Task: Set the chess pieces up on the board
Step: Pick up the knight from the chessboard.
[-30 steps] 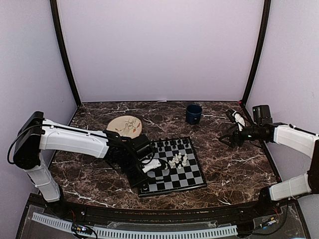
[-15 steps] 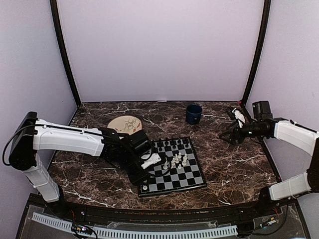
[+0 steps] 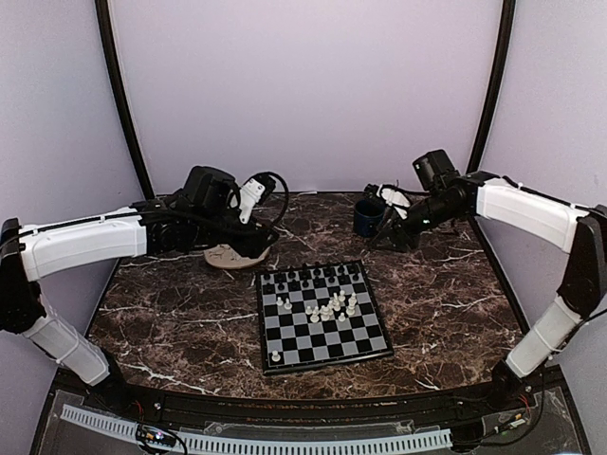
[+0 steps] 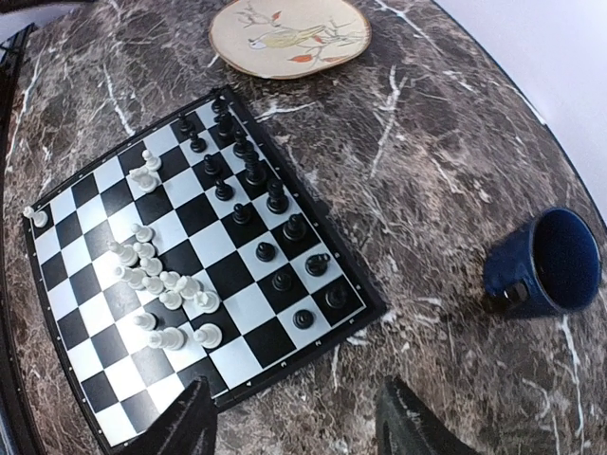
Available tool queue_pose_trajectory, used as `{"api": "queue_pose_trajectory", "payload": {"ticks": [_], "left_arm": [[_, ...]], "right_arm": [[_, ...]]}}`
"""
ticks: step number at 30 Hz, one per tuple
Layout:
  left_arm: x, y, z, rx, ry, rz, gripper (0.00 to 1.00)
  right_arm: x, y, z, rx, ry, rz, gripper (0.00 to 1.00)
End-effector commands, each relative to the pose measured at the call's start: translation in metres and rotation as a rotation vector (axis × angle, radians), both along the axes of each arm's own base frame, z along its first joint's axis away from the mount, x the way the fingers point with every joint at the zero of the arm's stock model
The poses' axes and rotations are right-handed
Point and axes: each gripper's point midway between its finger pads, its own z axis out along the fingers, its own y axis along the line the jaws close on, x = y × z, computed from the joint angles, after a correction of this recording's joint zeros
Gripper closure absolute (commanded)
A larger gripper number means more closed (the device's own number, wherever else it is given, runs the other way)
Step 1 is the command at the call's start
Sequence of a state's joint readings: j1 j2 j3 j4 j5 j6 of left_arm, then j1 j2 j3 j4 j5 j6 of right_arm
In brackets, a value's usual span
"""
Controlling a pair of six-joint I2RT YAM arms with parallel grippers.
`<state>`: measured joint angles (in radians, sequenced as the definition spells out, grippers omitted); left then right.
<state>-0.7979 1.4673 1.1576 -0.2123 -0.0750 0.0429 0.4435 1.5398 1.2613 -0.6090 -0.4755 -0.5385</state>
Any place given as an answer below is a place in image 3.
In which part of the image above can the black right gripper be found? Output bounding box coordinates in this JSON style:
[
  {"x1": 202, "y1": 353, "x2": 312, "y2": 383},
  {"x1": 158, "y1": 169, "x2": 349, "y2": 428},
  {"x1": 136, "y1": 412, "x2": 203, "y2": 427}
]
[{"x1": 372, "y1": 191, "x2": 463, "y2": 253}]

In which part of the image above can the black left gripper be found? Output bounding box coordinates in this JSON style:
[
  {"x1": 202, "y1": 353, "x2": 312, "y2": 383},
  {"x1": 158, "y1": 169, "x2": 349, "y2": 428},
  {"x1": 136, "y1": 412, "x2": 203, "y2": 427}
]
[{"x1": 192, "y1": 211, "x2": 280, "y2": 260}]

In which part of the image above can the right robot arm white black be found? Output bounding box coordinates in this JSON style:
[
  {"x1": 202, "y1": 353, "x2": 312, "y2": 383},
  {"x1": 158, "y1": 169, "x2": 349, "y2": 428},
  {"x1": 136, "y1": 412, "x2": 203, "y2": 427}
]
[{"x1": 374, "y1": 170, "x2": 606, "y2": 384}]

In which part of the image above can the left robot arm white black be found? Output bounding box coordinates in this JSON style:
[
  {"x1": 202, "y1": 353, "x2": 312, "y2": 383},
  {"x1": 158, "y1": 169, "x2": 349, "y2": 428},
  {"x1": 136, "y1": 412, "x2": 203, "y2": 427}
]
[{"x1": 1, "y1": 200, "x2": 278, "y2": 413}]

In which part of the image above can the white chess queen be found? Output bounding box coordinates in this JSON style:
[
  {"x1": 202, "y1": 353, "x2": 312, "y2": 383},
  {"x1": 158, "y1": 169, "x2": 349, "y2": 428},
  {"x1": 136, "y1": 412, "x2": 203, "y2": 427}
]
[{"x1": 346, "y1": 293, "x2": 358, "y2": 317}]

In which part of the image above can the small green circuit board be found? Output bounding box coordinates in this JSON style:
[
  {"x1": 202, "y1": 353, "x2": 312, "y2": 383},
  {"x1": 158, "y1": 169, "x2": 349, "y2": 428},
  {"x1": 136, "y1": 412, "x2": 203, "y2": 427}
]
[{"x1": 136, "y1": 425, "x2": 176, "y2": 447}]

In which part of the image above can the cream plate with bird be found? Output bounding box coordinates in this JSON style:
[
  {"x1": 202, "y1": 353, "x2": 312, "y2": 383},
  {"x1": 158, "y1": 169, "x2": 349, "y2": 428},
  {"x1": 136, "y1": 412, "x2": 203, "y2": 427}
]
[{"x1": 204, "y1": 244, "x2": 270, "y2": 270}]

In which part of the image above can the blue enamel mug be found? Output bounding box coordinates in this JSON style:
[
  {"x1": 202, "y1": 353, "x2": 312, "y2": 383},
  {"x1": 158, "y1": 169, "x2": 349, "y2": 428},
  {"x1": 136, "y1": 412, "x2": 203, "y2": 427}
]
[{"x1": 353, "y1": 199, "x2": 385, "y2": 238}]

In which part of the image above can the black and white chessboard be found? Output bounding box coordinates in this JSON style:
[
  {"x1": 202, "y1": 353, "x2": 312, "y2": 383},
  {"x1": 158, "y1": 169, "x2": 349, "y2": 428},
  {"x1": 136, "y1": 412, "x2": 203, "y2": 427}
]
[{"x1": 255, "y1": 260, "x2": 394, "y2": 375}]

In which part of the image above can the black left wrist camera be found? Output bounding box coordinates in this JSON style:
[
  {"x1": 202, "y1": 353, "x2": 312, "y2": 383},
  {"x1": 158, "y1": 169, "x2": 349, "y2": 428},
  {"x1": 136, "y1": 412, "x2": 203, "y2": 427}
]
[{"x1": 183, "y1": 166, "x2": 237, "y2": 216}]

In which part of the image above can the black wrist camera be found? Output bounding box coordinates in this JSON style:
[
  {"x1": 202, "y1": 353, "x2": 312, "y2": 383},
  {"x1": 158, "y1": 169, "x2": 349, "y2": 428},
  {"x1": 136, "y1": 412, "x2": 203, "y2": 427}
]
[
  {"x1": 183, "y1": 166, "x2": 237, "y2": 216},
  {"x1": 413, "y1": 149, "x2": 460, "y2": 194}
]

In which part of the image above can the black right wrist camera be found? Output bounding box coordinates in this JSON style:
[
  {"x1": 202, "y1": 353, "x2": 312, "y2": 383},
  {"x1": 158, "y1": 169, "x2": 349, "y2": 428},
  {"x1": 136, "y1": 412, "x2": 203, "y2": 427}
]
[{"x1": 413, "y1": 149, "x2": 460, "y2": 194}]

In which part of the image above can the black right frame post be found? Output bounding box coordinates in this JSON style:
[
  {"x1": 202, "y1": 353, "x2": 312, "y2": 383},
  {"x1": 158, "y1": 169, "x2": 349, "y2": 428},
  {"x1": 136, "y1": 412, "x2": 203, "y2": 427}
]
[{"x1": 466, "y1": 0, "x2": 517, "y2": 173}]

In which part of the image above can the black frame post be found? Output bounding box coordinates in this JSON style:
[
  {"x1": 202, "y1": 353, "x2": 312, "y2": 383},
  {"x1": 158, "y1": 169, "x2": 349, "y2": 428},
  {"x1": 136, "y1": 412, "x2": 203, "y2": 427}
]
[
  {"x1": 466, "y1": 0, "x2": 517, "y2": 173},
  {"x1": 94, "y1": 0, "x2": 155, "y2": 199}
]

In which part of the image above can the black front rail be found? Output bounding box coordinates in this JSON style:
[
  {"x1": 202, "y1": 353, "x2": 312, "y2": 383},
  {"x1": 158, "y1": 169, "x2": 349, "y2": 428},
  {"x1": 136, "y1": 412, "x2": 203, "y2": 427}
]
[{"x1": 118, "y1": 386, "x2": 493, "y2": 427}]

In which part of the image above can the white slotted cable duct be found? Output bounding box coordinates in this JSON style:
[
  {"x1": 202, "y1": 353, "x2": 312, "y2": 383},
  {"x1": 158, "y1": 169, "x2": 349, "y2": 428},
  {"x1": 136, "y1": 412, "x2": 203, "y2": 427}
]
[{"x1": 60, "y1": 405, "x2": 453, "y2": 454}]

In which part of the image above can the black left frame post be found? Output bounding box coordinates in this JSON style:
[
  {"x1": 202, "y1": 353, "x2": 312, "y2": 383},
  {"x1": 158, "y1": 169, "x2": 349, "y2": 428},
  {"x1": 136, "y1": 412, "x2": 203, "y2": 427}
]
[{"x1": 94, "y1": 0, "x2": 155, "y2": 199}]

